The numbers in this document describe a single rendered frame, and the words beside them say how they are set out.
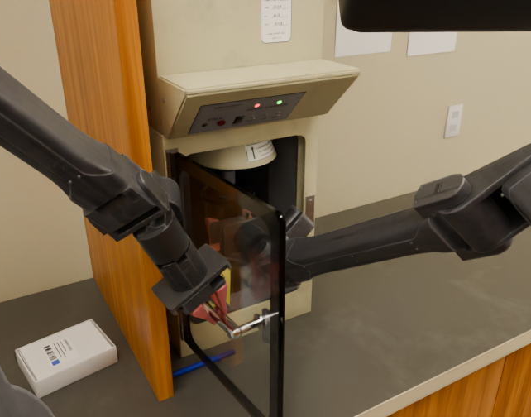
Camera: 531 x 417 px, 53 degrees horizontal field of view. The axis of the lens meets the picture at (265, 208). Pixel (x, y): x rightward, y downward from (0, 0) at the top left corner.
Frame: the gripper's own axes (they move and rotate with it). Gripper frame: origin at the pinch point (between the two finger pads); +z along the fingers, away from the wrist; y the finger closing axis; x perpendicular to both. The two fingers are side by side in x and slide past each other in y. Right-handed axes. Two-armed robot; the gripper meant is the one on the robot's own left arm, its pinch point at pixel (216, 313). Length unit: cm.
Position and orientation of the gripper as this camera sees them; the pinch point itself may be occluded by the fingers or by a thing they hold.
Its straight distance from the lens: 81.3
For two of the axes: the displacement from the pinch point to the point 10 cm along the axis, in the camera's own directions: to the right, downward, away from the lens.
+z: 3.6, 7.1, 6.0
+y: -7.4, 6.1, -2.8
